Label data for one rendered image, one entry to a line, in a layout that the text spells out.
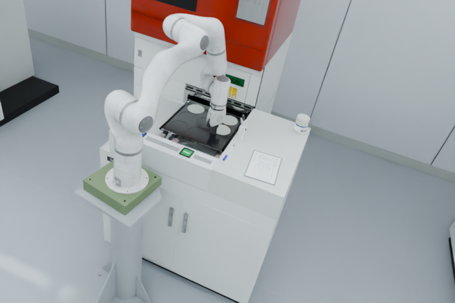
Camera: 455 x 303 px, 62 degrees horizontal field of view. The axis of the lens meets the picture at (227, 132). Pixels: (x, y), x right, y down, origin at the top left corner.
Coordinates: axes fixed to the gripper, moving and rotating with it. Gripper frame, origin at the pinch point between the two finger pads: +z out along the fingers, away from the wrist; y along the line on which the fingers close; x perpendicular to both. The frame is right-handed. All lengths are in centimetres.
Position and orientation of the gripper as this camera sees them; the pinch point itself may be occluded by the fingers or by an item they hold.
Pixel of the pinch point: (213, 130)
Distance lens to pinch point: 204.9
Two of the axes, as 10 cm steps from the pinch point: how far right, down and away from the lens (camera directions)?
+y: 7.2, -3.0, 6.3
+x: -6.8, -5.1, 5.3
